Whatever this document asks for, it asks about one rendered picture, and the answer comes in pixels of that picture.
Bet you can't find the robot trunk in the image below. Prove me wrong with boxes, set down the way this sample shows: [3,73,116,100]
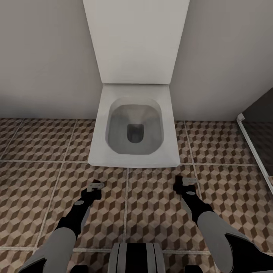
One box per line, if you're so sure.
[108,243,165,273]

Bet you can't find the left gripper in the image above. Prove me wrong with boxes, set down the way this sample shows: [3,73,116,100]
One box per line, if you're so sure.
[82,189,102,202]

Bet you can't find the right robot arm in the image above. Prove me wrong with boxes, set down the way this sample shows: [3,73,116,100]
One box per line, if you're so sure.
[173,177,273,273]

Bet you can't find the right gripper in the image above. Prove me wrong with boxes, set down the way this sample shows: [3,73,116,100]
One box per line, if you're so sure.
[173,184,196,194]

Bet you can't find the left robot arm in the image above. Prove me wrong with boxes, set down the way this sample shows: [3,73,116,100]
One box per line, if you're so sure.
[17,183,104,273]

